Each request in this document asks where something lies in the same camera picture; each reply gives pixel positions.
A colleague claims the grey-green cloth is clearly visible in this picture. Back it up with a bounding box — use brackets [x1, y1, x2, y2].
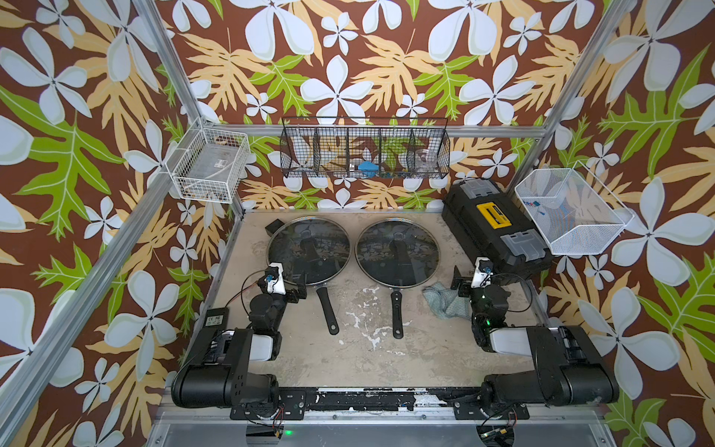
[423, 282, 471, 320]

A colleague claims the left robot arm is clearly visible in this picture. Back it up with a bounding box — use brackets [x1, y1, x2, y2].
[171, 279, 306, 417]

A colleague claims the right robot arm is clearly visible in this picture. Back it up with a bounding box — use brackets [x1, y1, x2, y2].
[451, 268, 620, 413]

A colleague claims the left black frying pan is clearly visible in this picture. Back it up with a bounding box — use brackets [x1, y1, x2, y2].
[266, 216, 352, 336]

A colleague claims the black frying pan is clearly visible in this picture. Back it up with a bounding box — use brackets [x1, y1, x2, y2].
[266, 216, 352, 336]
[355, 217, 442, 340]

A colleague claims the black toolbox yellow latch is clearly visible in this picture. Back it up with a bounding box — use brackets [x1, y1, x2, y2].
[441, 178, 554, 279]

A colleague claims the right black frying pan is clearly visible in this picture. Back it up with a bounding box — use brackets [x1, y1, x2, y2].
[355, 217, 442, 340]

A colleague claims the blue object in basket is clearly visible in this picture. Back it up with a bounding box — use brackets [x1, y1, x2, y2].
[357, 161, 380, 179]

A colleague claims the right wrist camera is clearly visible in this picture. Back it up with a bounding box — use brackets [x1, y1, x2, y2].
[471, 257, 493, 288]

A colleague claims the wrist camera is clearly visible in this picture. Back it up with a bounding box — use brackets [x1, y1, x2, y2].
[264, 263, 286, 295]
[471, 257, 493, 288]

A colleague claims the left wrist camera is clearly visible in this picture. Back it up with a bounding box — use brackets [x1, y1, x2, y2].
[264, 263, 286, 295]

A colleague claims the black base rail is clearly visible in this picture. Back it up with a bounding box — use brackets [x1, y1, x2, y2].
[229, 387, 530, 422]

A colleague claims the white wire basket right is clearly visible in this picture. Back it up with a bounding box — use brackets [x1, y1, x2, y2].
[515, 162, 635, 256]

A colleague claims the white wire basket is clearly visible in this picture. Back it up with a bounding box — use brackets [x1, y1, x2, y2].
[515, 162, 635, 256]
[169, 125, 251, 204]

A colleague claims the black wire basket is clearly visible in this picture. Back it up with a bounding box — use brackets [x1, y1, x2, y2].
[277, 117, 451, 180]

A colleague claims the white wire basket left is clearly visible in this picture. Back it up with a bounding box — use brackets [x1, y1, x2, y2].
[169, 125, 251, 204]

